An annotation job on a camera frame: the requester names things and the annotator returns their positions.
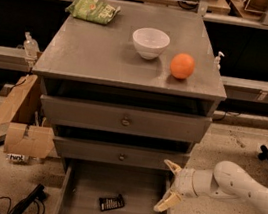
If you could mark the white ceramic bowl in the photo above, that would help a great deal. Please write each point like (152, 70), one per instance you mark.
(150, 42)

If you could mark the brown cardboard box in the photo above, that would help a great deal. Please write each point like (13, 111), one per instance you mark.
(26, 134)

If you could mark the white pump bottle right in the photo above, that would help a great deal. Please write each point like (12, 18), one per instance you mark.
(218, 58)

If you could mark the green chip bag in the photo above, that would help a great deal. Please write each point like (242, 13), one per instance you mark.
(95, 11)

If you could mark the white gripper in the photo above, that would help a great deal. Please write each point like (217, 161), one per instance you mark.
(183, 182)

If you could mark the black rxbar chocolate bar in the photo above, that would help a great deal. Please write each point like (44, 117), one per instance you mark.
(111, 203)

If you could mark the clear sanitizer bottle left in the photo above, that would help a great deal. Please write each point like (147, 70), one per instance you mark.
(31, 46)

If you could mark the black stand base left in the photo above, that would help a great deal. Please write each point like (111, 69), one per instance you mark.
(36, 195)

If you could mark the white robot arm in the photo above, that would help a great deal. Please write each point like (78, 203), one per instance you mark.
(226, 180)

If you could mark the grey top drawer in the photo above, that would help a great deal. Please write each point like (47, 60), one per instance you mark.
(126, 120)

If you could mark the grey drawer cabinet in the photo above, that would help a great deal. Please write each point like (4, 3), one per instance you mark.
(91, 62)

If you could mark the grey bottom drawer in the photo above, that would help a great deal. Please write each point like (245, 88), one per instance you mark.
(86, 182)

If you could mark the orange fruit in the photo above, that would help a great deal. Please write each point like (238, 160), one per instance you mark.
(182, 66)

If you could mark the grey drawer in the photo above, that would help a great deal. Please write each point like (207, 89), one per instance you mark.
(86, 182)
(117, 154)
(126, 120)

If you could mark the grey middle drawer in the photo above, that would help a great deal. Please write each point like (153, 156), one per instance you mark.
(117, 154)

